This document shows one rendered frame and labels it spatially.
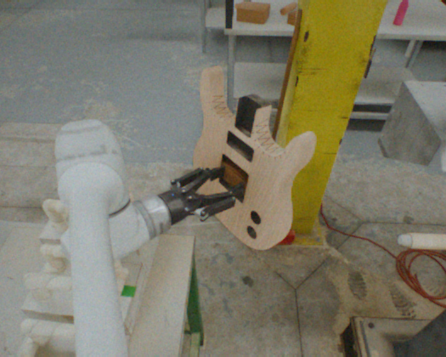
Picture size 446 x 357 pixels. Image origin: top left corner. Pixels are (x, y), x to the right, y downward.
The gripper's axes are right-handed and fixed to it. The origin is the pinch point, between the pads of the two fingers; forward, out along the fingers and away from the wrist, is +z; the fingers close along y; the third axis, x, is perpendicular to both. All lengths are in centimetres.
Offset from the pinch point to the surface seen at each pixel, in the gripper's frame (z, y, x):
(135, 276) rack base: -27.2, -3.2, -24.4
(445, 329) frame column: 53, 61, -48
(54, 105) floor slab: 22, -279, -122
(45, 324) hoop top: -50, -4, -25
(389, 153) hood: 14.2, 26.9, 20.2
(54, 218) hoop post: -38.7, -22.2, -11.7
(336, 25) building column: 71, -27, 22
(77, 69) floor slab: 69, -338, -116
